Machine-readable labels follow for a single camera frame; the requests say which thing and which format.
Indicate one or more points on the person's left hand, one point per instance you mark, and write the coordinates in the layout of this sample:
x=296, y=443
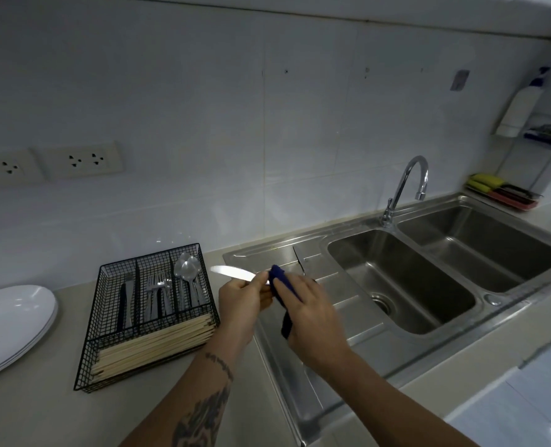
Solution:
x=240, y=307

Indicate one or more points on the person's right hand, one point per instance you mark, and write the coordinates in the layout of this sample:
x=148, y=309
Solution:
x=315, y=325

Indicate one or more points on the dark blue cloth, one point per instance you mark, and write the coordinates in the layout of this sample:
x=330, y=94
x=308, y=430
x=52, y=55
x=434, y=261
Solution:
x=277, y=274

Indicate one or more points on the white plate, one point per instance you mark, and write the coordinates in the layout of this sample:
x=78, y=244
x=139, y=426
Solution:
x=10, y=321
x=49, y=332

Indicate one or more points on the person's left forearm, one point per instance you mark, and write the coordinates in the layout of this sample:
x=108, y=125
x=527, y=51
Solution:
x=187, y=405

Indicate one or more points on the person's right forearm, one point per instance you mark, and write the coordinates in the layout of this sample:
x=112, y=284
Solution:
x=387, y=405

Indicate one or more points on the stainless steel double sink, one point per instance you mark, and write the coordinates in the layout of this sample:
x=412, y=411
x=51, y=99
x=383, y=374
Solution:
x=396, y=283

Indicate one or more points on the bundle of wooden chopsticks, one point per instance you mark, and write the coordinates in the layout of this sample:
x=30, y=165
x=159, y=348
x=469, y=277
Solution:
x=154, y=346

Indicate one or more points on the chrome faucet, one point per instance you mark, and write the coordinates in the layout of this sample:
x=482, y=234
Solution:
x=422, y=161

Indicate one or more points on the yellow sponge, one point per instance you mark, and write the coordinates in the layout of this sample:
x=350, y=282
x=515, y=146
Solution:
x=487, y=181

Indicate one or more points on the red sponge tray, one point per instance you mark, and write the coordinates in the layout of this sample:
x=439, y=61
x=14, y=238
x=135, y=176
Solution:
x=520, y=205

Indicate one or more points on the dark scouring pad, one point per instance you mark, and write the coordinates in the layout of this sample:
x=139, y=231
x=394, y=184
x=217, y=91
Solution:
x=515, y=193

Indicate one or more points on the white spray bottle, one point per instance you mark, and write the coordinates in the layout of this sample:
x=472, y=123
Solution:
x=520, y=111

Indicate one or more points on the dark item in rack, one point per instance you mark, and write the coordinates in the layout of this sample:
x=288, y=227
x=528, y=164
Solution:
x=547, y=134

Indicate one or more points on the white wall cabinet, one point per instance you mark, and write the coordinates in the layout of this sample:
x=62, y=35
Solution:
x=303, y=9

